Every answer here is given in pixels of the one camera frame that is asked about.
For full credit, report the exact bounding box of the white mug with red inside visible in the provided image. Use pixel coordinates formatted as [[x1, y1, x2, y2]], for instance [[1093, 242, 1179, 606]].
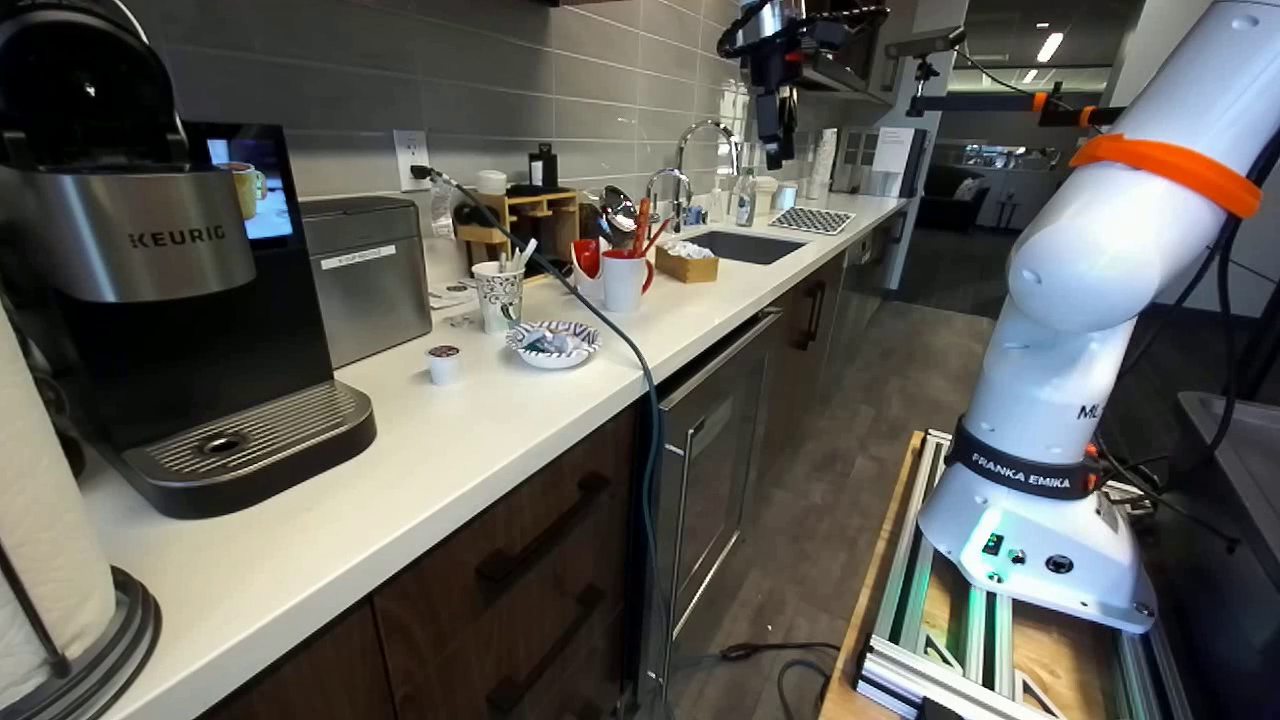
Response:
[[571, 237, 605, 301]]

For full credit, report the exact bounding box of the patterned paper coffee cup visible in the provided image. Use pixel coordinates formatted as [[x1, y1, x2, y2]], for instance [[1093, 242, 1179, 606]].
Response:
[[470, 261, 526, 335]]

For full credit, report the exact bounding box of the black and silver coffee machine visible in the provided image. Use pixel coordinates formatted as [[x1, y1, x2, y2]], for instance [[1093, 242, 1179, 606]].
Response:
[[0, 0, 379, 520]]

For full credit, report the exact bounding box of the tall chrome tap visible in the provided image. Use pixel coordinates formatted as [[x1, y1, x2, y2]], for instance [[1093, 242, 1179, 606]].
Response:
[[675, 119, 742, 227]]

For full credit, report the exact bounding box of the patterned drying mat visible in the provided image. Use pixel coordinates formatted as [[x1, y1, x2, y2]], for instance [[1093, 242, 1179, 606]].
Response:
[[767, 205, 858, 237]]

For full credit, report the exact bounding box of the small chrome tap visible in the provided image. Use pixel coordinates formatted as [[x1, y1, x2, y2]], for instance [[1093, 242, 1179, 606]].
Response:
[[644, 167, 695, 234]]

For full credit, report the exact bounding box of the white paper sign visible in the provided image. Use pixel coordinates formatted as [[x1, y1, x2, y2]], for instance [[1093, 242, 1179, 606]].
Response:
[[871, 126, 917, 197]]

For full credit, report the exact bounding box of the sink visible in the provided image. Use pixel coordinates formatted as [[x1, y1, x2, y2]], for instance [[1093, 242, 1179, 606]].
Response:
[[684, 229, 810, 267]]

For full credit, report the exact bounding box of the bundle of red stir sticks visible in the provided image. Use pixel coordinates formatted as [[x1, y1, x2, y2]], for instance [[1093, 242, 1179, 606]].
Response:
[[628, 197, 673, 259]]

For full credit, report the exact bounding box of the silver ladle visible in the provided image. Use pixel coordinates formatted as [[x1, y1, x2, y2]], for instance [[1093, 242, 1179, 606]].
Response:
[[598, 184, 642, 237]]

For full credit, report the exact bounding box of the wooden box of sachets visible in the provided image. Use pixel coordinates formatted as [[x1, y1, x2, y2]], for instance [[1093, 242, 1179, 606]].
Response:
[[654, 240, 720, 285]]

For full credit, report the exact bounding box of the dark sofa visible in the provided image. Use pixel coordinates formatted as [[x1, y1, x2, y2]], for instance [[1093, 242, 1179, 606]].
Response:
[[917, 163, 992, 234]]

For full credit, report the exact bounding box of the wooden organizer rack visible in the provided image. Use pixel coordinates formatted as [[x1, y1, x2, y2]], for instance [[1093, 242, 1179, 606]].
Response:
[[453, 188, 582, 273]]

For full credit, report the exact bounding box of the patterned bowl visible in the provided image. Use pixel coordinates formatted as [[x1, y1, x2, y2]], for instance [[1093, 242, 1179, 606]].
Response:
[[505, 319, 603, 371]]

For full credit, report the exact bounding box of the dishwasher door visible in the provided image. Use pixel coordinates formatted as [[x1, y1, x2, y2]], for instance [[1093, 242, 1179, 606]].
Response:
[[645, 308, 788, 706]]

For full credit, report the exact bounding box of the brushed steel box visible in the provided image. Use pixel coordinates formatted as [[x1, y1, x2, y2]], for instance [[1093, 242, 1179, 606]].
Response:
[[300, 195, 434, 370]]

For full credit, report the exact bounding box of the wooden drawer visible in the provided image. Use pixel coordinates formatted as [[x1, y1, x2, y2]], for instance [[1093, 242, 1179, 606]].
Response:
[[372, 405, 641, 661], [400, 560, 641, 720]]

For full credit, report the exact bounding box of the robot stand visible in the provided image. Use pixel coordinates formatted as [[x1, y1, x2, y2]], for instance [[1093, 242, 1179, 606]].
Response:
[[818, 428, 1201, 720]]

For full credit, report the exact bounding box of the paper towel roll on holder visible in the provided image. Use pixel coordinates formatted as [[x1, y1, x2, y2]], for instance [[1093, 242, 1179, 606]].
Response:
[[0, 300, 163, 720]]

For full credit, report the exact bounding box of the camera on mount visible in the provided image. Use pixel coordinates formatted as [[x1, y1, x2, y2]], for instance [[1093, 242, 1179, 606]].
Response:
[[884, 26, 1127, 132]]

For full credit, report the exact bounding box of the dark cabinet door handle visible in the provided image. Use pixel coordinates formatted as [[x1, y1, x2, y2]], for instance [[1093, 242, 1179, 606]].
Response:
[[796, 279, 828, 352]]

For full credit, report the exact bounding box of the white mug with red handle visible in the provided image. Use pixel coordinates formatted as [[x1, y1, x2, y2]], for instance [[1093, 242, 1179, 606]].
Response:
[[601, 249, 656, 314]]

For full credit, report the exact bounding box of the dishwasher door handle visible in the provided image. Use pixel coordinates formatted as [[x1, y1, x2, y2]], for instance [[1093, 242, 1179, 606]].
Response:
[[658, 307, 785, 412]]

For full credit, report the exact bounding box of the black cable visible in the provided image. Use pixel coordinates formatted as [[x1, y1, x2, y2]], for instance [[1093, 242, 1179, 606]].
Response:
[[690, 640, 843, 720], [410, 164, 669, 720]]

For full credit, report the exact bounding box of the white wall socket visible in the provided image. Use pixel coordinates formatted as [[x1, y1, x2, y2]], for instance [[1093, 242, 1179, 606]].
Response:
[[393, 129, 432, 194]]

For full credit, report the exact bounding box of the dark drawer handle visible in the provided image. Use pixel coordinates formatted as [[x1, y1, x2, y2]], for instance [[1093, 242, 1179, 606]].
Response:
[[474, 471, 614, 587], [486, 584, 609, 717]]

